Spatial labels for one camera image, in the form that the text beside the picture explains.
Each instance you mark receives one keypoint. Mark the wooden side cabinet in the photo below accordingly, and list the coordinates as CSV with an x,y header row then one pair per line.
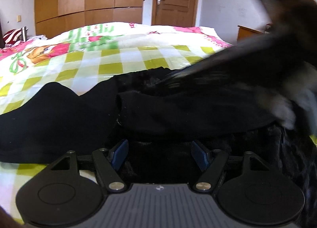
x,y
245,32

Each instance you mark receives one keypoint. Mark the black knit sweater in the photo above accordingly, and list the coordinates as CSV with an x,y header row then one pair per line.
x,y
258,95

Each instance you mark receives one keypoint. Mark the red white striped cloth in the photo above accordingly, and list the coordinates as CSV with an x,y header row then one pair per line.
x,y
12,36

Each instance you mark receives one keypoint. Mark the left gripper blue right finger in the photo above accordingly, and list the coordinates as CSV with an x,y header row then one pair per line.
x,y
200,156

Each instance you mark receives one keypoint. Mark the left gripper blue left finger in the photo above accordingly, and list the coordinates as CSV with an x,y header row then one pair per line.
x,y
118,154

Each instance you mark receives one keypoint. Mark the metal thermos cup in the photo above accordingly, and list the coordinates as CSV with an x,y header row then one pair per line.
x,y
24,33

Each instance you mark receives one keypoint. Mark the checkered floral bed quilt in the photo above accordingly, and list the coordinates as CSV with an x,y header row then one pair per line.
x,y
84,190

